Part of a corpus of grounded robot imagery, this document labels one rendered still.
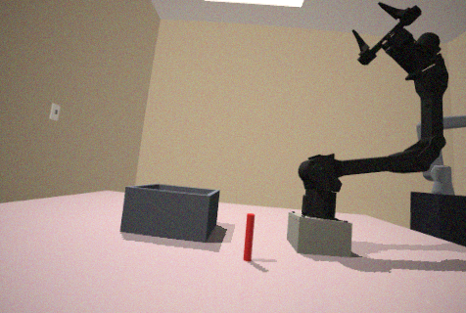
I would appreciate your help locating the dark red peg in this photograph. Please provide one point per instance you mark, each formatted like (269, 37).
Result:
(249, 237)

